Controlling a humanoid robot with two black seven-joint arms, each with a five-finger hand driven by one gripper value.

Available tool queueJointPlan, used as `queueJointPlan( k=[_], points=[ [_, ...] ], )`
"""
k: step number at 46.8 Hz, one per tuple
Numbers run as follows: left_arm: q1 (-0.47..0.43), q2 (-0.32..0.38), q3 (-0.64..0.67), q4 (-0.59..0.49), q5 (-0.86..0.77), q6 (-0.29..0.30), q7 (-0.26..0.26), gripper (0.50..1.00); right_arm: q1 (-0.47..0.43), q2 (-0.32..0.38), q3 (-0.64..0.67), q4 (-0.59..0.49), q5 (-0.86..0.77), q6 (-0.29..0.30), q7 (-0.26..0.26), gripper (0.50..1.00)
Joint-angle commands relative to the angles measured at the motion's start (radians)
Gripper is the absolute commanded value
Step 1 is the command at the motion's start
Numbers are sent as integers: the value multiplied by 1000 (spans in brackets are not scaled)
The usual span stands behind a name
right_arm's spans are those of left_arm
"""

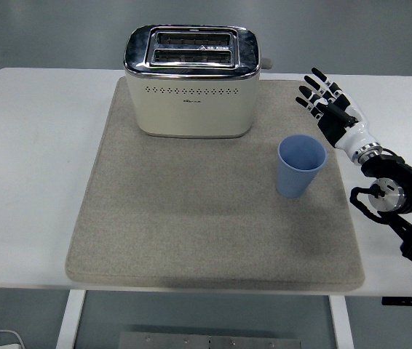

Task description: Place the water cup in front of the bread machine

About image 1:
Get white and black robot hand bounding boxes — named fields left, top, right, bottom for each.
left=295, top=67, right=379, bottom=155

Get light blue ribbed cup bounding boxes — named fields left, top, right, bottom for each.
left=276, top=133, right=328, bottom=199

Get cream and chrome toaster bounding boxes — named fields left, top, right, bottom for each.
left=123, top=24, right=275, bottom=140

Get black table control panel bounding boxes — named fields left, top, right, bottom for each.
left=381, top=297, right=412, bottom=307

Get beige fabric mat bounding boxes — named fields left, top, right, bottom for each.
left=63, top=77, right=366, bottom=292

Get white table leg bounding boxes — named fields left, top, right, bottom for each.
left=55, top=289, right=87, bottom=349
left=328, top=294, right=355, bottom=349

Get grey metal plate with screws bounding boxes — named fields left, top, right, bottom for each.
left=118, top=330, right=302, bottom=349

